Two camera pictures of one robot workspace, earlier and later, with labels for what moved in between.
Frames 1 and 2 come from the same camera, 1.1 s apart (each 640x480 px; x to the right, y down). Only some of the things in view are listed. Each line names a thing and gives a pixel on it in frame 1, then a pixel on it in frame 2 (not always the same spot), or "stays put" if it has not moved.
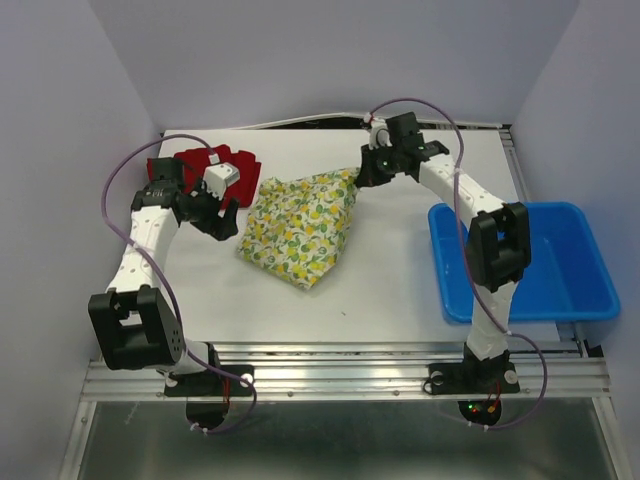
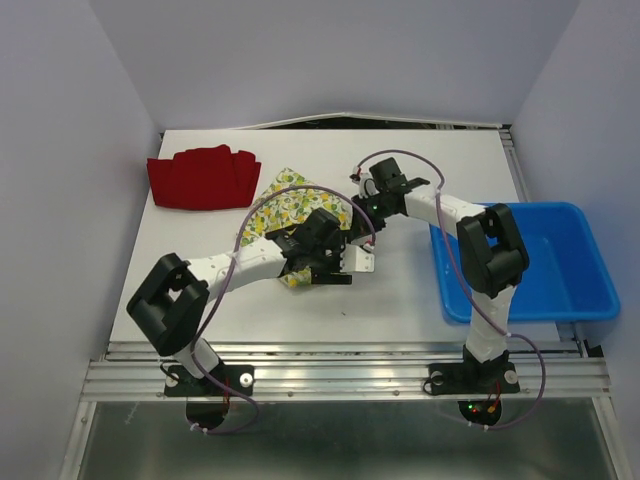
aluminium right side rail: (512, 163) stays put
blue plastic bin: (569, 278) stays put
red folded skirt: (195, 163) stays put
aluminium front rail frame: (366, 371) stays put
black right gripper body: (379, 164) → (377, 209)
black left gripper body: (204, 211) → (325, 265)
